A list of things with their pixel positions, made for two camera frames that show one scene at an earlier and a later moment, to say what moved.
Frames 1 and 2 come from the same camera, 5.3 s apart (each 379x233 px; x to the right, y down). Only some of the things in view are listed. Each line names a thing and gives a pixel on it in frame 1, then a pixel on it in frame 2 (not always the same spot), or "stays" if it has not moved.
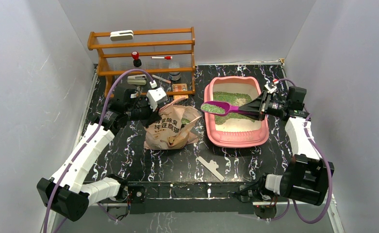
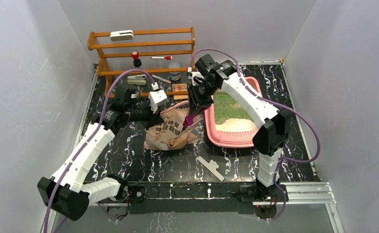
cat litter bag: x=177 y=128 stays
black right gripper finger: x=255 y=107 → x=194 y=99
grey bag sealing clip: x=212 y=166 stays
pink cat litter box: x=235 y=130 stays
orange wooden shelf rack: x=152 y=52 stays
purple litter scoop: x=221 y=108 → x=189 y=120
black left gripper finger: x=153 y=117 stays
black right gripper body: x=275 y=107 → x=206 y=88
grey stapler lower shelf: x=137 y=79 stays
